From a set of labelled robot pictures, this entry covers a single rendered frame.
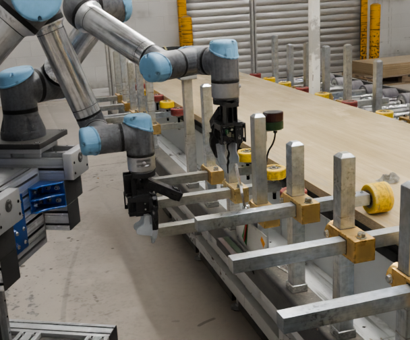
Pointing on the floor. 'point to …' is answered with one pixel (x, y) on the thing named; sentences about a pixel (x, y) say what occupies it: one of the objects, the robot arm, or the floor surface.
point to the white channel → (314, 46)
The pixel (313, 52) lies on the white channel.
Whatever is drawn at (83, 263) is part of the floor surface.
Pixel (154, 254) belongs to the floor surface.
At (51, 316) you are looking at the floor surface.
